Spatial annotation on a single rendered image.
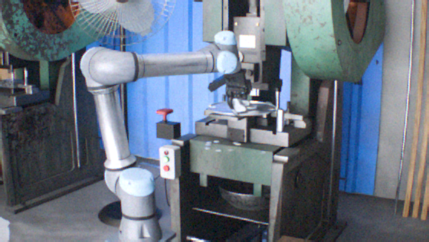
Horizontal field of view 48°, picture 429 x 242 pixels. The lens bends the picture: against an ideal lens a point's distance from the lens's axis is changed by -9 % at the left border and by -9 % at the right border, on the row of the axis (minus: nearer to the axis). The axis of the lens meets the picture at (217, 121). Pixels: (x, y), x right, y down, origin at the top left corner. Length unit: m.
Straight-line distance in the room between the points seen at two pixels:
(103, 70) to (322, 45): 0.76
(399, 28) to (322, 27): 1.52
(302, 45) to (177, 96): 2.16
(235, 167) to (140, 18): 1.03
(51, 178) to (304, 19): 2.21
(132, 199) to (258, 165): 0.65
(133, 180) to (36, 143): 1.76
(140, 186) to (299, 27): 0.77
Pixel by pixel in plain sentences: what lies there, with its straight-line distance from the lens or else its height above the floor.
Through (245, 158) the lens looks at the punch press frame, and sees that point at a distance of 2.16.
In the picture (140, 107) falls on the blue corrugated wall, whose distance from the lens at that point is 4.11.
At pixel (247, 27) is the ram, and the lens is 2.24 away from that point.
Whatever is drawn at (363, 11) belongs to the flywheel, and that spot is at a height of 1.22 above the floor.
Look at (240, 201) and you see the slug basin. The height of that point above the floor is 0.37.
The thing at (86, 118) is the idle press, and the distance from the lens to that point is 3.65.
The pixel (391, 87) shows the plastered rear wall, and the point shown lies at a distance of 3.33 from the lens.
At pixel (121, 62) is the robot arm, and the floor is 1.05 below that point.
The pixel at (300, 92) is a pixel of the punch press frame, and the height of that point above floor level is 0.82.
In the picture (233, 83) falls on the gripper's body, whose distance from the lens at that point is 2.00.
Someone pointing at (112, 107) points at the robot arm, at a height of 0.89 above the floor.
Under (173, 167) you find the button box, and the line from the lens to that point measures 2.22.
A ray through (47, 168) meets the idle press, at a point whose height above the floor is 0.19.
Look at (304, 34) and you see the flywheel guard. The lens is 1.85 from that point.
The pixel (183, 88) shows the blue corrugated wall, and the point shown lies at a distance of 3.88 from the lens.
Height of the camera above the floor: 1.23
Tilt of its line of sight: 13 degrees down
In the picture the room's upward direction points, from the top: straight up
